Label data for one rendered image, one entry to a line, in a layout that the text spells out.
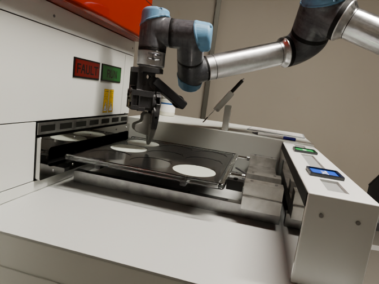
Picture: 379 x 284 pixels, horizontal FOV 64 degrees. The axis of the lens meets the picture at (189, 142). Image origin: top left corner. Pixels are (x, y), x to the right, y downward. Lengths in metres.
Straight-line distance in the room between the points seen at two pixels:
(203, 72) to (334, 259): 0.61
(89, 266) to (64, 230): 0.09
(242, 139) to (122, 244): 0.59
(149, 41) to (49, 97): 0.29
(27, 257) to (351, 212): 0.49
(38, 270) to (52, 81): 0.39
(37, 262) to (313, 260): 0.42
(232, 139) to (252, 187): 0.38
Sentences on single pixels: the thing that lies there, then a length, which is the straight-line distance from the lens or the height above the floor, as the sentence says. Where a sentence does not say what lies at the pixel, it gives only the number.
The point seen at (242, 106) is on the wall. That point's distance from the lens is 2.92.
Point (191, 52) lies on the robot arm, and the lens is 0.84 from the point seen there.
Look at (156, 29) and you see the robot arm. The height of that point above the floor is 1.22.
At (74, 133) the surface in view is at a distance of 0.80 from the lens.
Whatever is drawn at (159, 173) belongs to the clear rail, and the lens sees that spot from 0.64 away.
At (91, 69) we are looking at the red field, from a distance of 0.85.
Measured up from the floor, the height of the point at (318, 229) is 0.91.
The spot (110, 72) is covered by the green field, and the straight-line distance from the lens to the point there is 0.94.
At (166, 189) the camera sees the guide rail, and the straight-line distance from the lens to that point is 0.71.
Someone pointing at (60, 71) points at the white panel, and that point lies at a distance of 0.76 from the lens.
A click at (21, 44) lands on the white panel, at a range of 0.67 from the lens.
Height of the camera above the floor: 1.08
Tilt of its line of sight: 9 degrees down
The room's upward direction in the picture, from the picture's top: 7 degrees clockwise
